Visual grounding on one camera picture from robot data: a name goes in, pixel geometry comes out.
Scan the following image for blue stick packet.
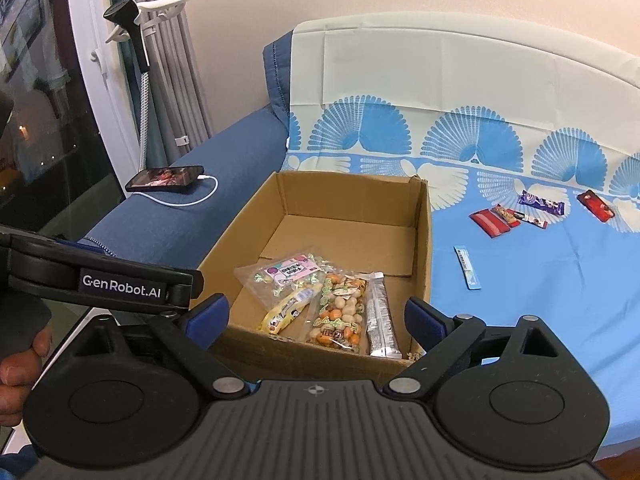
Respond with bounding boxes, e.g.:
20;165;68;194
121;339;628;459
453;245;482;291

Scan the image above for blue sofa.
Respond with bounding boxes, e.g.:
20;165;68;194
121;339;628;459
82;30;296;263

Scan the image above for black garment steamer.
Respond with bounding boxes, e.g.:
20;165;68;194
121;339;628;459
103;0;152;174

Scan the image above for peanut snack bar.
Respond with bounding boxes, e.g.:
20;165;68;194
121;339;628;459
492;203;524;226

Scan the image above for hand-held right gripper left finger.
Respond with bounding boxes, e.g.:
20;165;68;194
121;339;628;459
65;294;252;402

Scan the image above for clear mixed nut bag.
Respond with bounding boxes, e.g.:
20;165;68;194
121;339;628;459
305;272;374;354

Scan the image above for red snack packet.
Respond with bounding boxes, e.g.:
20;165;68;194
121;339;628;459
469;208;511;238

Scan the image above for person's left hand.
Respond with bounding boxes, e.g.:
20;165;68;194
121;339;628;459
0;328;54;427

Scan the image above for black and white stand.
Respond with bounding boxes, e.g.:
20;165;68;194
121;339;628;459
117;0;169;174

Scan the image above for silver snack bar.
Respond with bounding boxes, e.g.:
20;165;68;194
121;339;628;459
366;272;403;360

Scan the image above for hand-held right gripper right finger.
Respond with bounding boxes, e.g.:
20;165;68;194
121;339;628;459
382;296;561;402

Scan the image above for blue white printed cloth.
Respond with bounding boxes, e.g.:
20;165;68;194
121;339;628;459
280;10;640;461

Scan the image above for pink label candy bag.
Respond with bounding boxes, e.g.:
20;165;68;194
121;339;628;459
234;252;327;302

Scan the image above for brown cardboard box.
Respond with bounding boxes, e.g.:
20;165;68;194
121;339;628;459
197;170;434;387

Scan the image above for white plastic hanger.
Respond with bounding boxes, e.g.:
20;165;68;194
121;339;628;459
105;0;197;44

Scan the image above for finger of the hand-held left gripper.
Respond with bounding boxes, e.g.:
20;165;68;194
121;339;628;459
167;269;204;312

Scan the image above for white window frame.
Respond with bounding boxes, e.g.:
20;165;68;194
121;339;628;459
65;0;144;197

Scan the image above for purple candy bar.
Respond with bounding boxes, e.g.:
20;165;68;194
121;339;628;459
517;189;566;216

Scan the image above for black smartphone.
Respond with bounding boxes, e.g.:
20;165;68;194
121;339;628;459
125;165;206;194

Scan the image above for yellow snack bar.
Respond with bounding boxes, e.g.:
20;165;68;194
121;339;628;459
257;282;326;336

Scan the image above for red coffee sachet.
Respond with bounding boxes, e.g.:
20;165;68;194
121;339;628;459
576;189;615;222

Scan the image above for white charging cable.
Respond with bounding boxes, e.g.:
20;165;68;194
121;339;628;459
145;174;220;208

